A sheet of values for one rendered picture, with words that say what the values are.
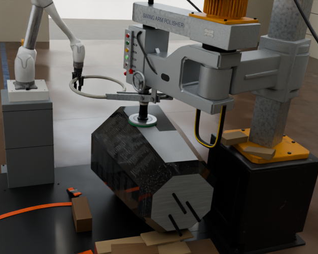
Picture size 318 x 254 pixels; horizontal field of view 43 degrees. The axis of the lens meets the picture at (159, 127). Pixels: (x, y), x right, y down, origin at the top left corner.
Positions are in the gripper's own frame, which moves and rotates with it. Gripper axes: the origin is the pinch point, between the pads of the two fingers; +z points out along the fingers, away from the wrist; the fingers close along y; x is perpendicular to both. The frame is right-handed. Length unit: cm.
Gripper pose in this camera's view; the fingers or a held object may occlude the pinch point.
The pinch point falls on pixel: (77, 88)
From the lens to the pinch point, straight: 370.8
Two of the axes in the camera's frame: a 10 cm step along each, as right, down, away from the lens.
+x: 5.7, -3.1, 7.6
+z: -1.3, 8.8, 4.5
